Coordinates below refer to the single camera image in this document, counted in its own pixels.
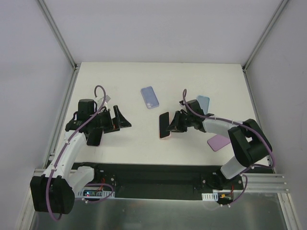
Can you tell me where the pink phone case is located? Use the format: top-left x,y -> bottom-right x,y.
159,111 -> 172,140

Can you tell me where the black phone pink edge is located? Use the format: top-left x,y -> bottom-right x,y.
87,128 -> 103,147

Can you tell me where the lavender phone case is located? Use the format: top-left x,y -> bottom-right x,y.
141,86 -> 159,109

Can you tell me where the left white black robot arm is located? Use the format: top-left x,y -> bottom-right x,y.
30,99 -> 132,214

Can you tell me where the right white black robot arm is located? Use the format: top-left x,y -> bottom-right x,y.
166,100 -> 272,190

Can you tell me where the light blue phone case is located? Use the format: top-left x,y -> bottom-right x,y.
196,95 -> 210,114

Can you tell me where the purple phone face down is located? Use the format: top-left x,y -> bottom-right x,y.
207,135 -> 231,152

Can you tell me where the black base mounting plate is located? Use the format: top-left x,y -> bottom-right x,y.
73,162 -> 245,199

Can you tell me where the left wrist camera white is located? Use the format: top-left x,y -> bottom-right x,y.
94,95 -> 111,108

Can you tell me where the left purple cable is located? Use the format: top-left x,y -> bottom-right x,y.
38,85 -> 115,221

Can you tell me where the left aluminium frame post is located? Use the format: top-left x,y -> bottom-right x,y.
35,0 -> 81,70

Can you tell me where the aluminium frame post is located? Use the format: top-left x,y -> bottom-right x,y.
242,0 -> 290,71
35,0 -> 81,70

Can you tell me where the left white cable duct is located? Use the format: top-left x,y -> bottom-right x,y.
75,189 -> 115,199

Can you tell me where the white cable duct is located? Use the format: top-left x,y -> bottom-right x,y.
201,192 -> 218,202
75,189 -> 115,199

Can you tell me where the right white cable duct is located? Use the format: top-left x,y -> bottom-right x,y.
201,192 -> 218,202

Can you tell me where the right aluminium frame post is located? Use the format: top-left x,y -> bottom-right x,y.
242,0 -> 290,71

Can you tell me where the aluminium front rail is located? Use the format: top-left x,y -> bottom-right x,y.
31,167 -> 287,192

